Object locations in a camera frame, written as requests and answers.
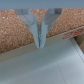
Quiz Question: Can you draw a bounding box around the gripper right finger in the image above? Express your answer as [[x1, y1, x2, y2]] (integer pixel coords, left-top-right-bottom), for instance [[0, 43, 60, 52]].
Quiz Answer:
[[39, 8, 64, 48]]

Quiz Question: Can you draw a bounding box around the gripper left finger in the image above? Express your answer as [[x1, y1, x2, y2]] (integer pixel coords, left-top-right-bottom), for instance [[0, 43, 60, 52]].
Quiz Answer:
[[18, 8, 42, 48]]

